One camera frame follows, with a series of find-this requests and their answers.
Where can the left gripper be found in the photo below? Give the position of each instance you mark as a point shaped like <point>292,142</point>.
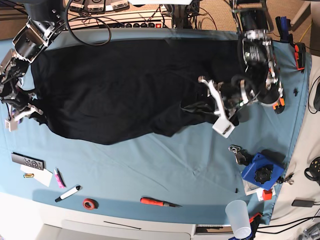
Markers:
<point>234,97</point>

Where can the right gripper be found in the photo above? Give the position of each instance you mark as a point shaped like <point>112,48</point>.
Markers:
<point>19,101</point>

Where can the black t-shirt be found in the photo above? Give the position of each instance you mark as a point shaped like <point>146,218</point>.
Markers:
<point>127,89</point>

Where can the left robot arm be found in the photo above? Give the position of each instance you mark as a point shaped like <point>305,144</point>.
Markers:
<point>259,80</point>

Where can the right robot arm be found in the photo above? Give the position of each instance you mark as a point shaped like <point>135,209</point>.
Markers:
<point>44,23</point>

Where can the orange black utility knife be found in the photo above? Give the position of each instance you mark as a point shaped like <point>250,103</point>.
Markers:
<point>279,106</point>

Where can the silver metal carabiner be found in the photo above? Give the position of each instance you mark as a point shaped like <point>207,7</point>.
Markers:
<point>234,148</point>

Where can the black remote control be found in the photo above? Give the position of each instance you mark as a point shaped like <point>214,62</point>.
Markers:
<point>27,161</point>

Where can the orange black clamp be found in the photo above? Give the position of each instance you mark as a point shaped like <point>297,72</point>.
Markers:
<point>300,55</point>

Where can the gold battery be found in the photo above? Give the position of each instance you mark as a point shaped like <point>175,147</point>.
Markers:
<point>28,175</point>

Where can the white paper note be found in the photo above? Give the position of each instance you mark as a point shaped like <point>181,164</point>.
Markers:
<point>42,176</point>

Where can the blue black clamp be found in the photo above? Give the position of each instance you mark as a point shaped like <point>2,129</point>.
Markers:
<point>283,26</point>

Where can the blue plastic box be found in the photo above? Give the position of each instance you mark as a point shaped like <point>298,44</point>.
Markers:
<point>259,161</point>

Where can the black knob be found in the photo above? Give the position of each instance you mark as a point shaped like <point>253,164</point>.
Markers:
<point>263,175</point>

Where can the pink glue tube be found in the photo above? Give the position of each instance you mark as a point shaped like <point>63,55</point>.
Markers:
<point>59,179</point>

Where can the blue table cloth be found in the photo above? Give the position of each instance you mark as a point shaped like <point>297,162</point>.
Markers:
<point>193,168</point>

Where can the black white marker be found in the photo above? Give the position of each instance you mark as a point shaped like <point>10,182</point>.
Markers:
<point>68,193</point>

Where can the small red cube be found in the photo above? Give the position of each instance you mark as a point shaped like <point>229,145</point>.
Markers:
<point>267,195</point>

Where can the translucent plastic cup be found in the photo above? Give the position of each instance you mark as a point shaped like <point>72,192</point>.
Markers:
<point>238,217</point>

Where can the red tape roll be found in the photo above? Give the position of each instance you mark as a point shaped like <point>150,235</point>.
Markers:
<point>90,204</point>

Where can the white power strip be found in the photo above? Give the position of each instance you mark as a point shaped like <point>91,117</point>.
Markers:
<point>123,19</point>

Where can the black zip tie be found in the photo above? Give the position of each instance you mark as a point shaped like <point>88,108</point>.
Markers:
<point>122,225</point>

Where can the red handle screwdriver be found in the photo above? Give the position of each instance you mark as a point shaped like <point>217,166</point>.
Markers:
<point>156,202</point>

